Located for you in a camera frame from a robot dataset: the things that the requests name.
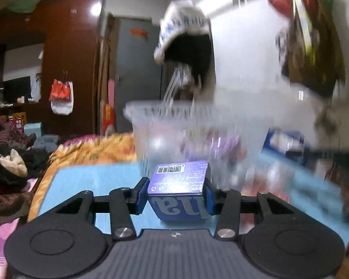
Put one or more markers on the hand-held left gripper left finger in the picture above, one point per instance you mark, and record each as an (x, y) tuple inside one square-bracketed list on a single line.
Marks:
[(142, 194)]

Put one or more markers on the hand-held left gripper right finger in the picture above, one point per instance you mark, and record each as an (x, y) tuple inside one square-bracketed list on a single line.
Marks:
[(208, 200)]

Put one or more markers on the blue box with pale lettering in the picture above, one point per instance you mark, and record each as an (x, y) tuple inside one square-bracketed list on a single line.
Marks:
[(177, 186)]

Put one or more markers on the white plastic lattice basket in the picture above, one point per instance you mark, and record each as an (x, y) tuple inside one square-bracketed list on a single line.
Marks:
[(163, 128)]

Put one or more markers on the blue fabric shopping bag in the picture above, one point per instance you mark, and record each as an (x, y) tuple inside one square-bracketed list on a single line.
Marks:
[(282, 139)]

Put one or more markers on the orange yellow blanket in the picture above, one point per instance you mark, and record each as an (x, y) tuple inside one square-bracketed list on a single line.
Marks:
[(96, 151)]

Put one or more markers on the brown hanging bag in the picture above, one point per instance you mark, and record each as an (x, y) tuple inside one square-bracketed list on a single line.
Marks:
[(320, 64)]

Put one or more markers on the grey metal door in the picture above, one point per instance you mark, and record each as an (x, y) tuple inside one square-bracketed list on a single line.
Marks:
[(136, 69)]

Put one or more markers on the teal box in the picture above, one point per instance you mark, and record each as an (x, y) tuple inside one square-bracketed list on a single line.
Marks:
[(33, 129)]

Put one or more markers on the wooden planks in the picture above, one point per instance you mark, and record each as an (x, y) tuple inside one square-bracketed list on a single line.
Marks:
[(106, 72)]

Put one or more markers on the orange and white plastic bag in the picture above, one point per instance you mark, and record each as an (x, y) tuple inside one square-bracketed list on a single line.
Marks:
[(61, 96)]

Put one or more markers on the pile of dark clothes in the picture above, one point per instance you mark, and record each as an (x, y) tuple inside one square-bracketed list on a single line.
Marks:
[(8, 162)]

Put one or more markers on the brown wooden wardrobe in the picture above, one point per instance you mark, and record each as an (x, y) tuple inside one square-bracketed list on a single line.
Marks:
[(69, 52)]

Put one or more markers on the black television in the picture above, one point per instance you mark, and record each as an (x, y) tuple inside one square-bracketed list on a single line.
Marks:
[(17, 90)]

